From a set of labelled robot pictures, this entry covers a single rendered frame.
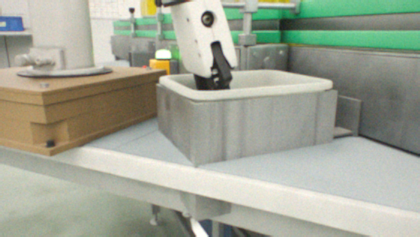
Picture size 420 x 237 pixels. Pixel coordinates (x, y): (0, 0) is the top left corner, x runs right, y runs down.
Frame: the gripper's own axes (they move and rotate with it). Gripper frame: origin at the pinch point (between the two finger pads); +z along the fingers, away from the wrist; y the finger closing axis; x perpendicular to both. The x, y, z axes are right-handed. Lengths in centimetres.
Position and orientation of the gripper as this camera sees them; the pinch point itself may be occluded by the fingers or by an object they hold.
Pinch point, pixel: (216, 104)
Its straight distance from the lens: 49.5
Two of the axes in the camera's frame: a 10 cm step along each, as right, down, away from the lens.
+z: 2.3, 9.1, 3.5
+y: -3.9, -2.5, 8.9
